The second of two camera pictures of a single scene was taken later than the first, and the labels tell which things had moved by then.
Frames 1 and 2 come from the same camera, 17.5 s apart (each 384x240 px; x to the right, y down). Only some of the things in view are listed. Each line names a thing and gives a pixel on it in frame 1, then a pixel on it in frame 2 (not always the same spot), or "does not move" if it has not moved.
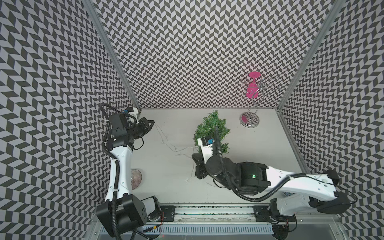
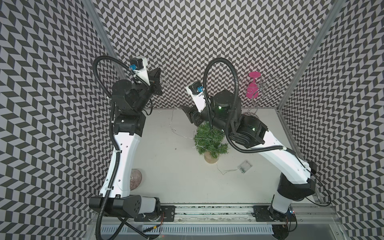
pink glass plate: (136, 178) does not move
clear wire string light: (170, 145) to (199, 138)
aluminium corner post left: (120, 66) does not move
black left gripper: (142, 122) to (154, 81)
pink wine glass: (252, 90) does not move
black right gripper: (200, 173) to (194, 114)
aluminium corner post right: (311, 55) does not move
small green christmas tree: (206, 130) does not move
